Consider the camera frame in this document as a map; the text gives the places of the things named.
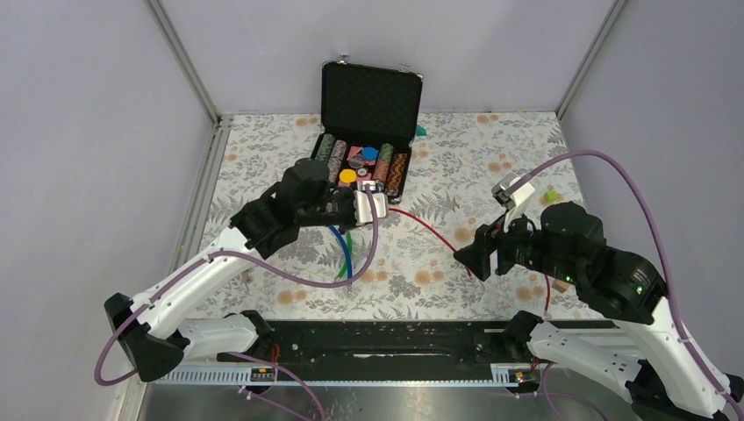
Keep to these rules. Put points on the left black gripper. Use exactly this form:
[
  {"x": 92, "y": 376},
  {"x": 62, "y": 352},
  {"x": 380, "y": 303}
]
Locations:
[{"x": 349, "y": 191}]

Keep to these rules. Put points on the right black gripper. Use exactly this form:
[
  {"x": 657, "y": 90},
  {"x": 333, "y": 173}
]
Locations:
[{"x": 475, "y": 256}]

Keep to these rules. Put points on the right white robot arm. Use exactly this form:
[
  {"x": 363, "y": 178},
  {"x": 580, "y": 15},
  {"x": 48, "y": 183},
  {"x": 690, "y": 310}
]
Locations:
[{"x": 664, "y": 382}]

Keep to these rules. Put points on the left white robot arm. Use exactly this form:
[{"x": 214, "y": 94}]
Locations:
[{"x": 154, "y": 327}]

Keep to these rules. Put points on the yellow round chip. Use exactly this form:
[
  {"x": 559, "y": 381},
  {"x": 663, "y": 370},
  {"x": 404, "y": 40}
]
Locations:
[{"x": 347, "y": 176}]

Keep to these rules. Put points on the blue round chip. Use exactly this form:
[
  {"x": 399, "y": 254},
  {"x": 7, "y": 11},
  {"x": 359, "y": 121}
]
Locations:
[{"x": 369, "y": 153}]

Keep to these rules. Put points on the wooden cube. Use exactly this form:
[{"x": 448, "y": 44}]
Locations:
[{"x": 561, "y": 286}]

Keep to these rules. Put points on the green cube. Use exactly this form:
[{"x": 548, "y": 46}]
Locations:
[{"x": 551, "y": 196}]

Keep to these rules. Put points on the black poker chip case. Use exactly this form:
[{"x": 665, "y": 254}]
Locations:
[{"x": 368, "y": 106}]

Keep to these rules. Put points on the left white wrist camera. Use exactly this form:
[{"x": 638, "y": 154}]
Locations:
[{"x": 369, "y": 200}]

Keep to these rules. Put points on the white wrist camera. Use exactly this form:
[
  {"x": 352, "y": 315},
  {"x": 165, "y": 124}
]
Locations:
[
  {"x": 369, "y": 200},
  {"x": 514, "y": 201}
]

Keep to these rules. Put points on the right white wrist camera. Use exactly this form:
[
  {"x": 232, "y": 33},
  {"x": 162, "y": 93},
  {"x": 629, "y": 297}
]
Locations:
[{"x": 514, "y": 201}]

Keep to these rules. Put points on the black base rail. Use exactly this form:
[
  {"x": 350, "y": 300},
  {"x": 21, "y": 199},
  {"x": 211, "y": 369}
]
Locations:
[{"x": 385, "y": 351}]

